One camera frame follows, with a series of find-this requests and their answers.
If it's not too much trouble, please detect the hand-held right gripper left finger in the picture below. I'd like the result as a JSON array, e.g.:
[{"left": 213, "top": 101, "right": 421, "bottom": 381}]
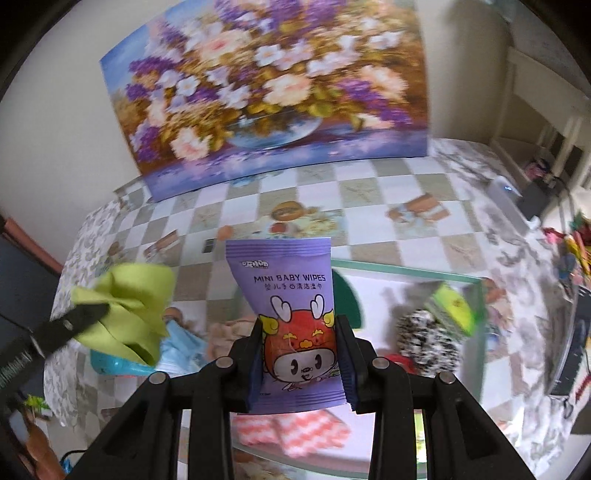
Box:
[{"left": 85, "top": 316, "right": 265, "bottom": 480}]

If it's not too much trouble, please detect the blue face mask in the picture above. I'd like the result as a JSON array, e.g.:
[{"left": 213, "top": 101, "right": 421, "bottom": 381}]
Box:
[{"left": 157, "top": 318, "right": 213, "bottom": 374}]

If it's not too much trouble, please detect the person's left hand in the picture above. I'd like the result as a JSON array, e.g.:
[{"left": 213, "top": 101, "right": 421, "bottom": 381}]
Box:
[{"left": 18, "top": 406, "right": 65, "bottom": 480}]

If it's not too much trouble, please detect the black power adapter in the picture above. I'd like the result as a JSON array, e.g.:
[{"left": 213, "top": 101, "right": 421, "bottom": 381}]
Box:
[{"left": 519, "top": 178, "right": 566, "bottom": 220}]

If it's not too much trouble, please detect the light green cloth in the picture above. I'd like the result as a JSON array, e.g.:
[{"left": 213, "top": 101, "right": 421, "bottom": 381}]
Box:
[{"left": 71, "top": 263, "right": 176, "bottom": 367}]

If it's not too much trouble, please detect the teal plastic wipes box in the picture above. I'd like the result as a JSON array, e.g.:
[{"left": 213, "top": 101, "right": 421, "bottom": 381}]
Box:
[{"left": 90, "top": 348, "right": 155, "bottom": 379}]

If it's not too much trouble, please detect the teal-rimmed white tray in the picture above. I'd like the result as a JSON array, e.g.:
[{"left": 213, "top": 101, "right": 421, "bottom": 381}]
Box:
[{"left": 231, "top": 258, "right": 492, "bottom": 478}]

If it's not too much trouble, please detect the white wooden stool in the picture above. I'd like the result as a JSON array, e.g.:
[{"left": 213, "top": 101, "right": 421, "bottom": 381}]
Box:
[{"left": 489, "top": 46, "right": 585, "bottom": 176}]

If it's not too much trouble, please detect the leopard print scrunchie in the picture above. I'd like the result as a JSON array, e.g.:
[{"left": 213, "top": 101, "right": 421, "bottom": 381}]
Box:
[{"left": 397, "top": 309, "right": 462, "bottom": 377}]

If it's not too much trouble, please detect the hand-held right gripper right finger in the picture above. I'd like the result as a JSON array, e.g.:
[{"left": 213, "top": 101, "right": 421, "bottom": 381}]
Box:
[{"left": 335, "top": 314, "right": 539, "bottom": 480}]

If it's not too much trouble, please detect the purple baby wipes packet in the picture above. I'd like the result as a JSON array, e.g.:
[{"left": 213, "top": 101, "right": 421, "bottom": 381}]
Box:
[{"left": 225, "top": 237, "right": 347, "bottom": 411}]

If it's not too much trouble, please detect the smartphone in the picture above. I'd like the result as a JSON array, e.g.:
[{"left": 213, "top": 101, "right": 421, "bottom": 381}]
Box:
[{"left": 549, "top": 284, "right": 591, "bottom": 398}]

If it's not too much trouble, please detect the pink chevron cloth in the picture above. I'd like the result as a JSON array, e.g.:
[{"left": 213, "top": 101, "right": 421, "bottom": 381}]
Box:
[{"left": 235, "top": 408, "right": 349, "bottom": 455}]

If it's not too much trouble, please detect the green tissue packet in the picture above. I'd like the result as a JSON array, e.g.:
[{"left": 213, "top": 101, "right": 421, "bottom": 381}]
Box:
[{"left": 422, "top": 282, "right": 481, "bottom": 337}]

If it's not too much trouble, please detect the green yellow sponge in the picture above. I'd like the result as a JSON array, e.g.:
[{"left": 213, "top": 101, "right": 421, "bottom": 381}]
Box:
[{"left": 332, "top": 270, "right": 365, "bottom": 330}]

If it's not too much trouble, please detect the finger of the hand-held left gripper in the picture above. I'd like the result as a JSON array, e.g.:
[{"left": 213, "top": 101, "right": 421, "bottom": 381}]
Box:
[{"left": 30, "top": 302, "right": 109, "bottom": 361}]

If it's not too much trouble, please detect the flower painting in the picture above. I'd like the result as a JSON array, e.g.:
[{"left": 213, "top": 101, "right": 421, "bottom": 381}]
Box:
[{"left": 99, "top": 0, "right": 432, "bottom": 203}]

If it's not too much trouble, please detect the pile of small clutter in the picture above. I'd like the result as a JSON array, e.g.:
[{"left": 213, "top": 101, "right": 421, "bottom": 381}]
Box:
[{"left": 542, "top": 212, "right": 591, "bottom": 287}]

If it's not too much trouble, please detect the red dotted bow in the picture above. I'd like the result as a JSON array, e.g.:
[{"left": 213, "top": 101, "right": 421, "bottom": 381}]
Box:
[{"left": 383, "top": 353, "right": 416, "bottom": 374}]

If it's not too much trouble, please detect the white power strip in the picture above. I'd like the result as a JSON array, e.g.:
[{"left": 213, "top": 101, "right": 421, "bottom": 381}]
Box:
[{"left": 489, "top": 178, "right": 532, "bottom": 232}]

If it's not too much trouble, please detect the dark furniture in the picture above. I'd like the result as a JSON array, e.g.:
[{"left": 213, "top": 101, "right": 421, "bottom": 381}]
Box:
[{"left": 0, "top": 215, "right": 63, "bottom": 370}]

